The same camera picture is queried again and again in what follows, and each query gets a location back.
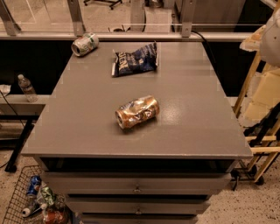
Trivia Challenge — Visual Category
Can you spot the green crumpled can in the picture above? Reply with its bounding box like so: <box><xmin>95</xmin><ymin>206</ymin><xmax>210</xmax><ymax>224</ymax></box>
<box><xmin>41</xmin><ymin>186</ymin><xmax>56</xmax><ymax>207</ymax></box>

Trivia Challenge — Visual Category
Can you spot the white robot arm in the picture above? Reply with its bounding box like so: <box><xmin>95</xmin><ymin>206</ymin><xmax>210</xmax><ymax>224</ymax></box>
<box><xmin>240</xmin><ymin>9</ymin><xmax>280</xmax><ymax>67</ymax></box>

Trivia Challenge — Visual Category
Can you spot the crushed orange soda can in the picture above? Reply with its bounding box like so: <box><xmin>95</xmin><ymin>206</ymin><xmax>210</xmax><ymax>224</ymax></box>
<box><xmin>115</xmin><ymin>95</ymin><xmax>159</xmax><ymax>130</ymax></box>

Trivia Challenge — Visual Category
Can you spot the dark blue chip bag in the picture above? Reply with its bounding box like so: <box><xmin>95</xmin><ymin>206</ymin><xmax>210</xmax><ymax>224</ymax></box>
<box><xmin>112</xmin><ymin>42</ymin><xmax>158</xmax><ymax>77</ymax></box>

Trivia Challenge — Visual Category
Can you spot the black power cable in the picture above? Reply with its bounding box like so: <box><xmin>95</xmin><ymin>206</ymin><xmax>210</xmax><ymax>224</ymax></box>
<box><xmin>191</xmin><ymin>30</ymin><xmax>218</xmax><ymax>71</ymax></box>

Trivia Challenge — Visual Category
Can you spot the red soda can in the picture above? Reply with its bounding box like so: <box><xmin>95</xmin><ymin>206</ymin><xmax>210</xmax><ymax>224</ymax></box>
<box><xmin>43</xmin><ymin>210</ymin><xmax>68</xmax><ymax>224</ymax></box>

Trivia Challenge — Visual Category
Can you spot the small bottle in basket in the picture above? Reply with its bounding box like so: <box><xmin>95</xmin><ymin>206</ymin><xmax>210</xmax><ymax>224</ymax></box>
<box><xmin>21</xmin><ymin>203</ymin><xmax>48</xmax><ymax>219</ymax></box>

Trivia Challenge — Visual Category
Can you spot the clear plastic water bottle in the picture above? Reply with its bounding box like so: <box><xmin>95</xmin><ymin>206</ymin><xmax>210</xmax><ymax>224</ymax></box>
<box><xmin>17</xmin><ymin>74</ymin><xmax>38</xmax><ymax>102</ymax></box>

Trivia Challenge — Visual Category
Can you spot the wire basket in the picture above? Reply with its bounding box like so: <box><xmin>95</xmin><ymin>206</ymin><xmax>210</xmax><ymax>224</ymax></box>
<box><xmin>3</xmin><ymin>165</ymin><xmax>42</xmax><ymax>224</ymax></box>

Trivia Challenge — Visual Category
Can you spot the blue soda can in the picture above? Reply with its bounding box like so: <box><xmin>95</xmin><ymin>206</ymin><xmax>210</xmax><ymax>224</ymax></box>
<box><xmin>26</xmin><ymin>175</ymin><xmax>41</xmax><ymax>198</ymax></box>

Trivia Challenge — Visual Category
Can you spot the grey drawer cabinet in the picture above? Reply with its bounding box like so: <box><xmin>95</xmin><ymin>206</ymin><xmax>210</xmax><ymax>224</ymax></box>
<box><xmin>23</xmin><ymin>42</ymin><xmax>252</xmax><ymax>224</ymax></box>

